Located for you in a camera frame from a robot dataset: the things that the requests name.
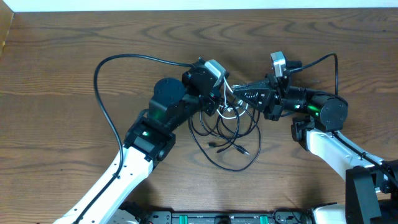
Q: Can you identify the black USB cable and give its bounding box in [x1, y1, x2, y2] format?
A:
[187, 108, 262, 172]

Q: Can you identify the white USB cable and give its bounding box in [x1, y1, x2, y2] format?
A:
[216, 76, 249, 121]

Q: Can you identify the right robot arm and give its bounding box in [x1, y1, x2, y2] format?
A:
[231, 74, 397, 223]

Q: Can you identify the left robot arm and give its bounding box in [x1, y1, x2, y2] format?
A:
[56, 60, 228, 223]

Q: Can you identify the right camera cable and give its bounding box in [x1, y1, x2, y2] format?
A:
[287, 52, 398, 184]

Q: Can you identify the camera cable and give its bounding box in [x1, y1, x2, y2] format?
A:
[287, 52, 398, 184]
[73, 54, 195, 224]

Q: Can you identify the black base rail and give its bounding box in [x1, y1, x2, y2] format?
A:
[142, 209, 315, 224]

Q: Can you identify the left camera cable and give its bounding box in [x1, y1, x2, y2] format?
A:
[73, 54, 195, 224]

